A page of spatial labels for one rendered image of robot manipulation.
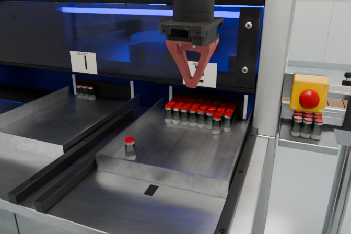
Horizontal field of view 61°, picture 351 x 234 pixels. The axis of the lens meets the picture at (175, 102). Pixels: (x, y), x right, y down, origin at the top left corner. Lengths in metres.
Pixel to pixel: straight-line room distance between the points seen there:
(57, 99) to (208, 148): 0.53
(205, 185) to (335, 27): 4.92
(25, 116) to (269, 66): 0.66
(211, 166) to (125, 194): 0.18
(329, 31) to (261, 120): 4.65
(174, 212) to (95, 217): 0.12
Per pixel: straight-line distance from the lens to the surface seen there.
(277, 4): 0.68
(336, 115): 0.85
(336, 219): 1.06
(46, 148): 0.69
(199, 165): 0.62
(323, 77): 0.74
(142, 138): 0.72
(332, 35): 5.36
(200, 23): 0.40
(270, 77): 0.71
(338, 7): 5.32
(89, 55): 0.87
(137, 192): 0.55
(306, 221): 1.94
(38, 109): 0.96
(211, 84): 0.73
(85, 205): 0.55
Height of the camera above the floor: 1.22
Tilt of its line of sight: 21 degrees down
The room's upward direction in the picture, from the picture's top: straight up
